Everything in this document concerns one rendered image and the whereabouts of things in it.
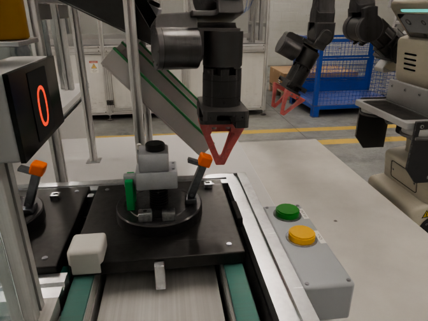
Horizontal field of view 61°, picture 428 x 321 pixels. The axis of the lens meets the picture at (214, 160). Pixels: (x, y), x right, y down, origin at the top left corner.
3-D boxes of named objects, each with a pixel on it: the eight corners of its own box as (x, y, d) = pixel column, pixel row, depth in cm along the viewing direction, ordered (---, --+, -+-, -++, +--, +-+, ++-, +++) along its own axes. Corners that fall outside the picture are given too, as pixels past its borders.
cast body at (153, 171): (176, 177, 61) (175, 137, 58) (178, 188, 57) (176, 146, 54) (125, 179, 60) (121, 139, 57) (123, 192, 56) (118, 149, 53)
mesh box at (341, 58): (365, 99, 570) (376, 32, 533) (400, 113, 490) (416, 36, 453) (288, 102, 551) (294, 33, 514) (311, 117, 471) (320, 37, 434)
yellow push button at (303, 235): (308, 234, 58) (309, 223, 57) (318, 249, 54) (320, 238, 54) (284, 235, 58) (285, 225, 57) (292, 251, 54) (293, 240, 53)
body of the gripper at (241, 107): (202, 125, 50) (203, 70, 48) (197, 107, 60) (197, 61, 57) (248, 123, 51) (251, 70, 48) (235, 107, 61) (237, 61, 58)
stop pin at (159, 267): (165, 283, 51) (164, 260, 50) (165, 289, 50) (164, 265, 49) (155, 284, 51) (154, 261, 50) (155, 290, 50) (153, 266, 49)
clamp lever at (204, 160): (195, 194, 61) (211, 154, 59) (197, 200, 59) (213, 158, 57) (175, 188, 60) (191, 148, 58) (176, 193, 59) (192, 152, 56)
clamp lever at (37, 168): (37, 204, 58) (48, 162, 56) (33, 209, 56) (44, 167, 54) (13, 197, 57) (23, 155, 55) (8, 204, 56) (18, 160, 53)
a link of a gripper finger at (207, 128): (200, 171, 56) (200, 111, 52) (196, 154, 63) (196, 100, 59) (243, 169, 57) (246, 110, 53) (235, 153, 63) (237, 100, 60)
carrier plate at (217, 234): (220, 188, 74) (220, 178, 73) (244, 263, 52) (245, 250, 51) (99, 194, 71) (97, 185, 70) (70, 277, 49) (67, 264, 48)
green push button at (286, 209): (294, 212, 65) (295, 202, 64) (302, 224, 61) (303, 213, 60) (272, 213, 64) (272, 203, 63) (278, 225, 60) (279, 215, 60)
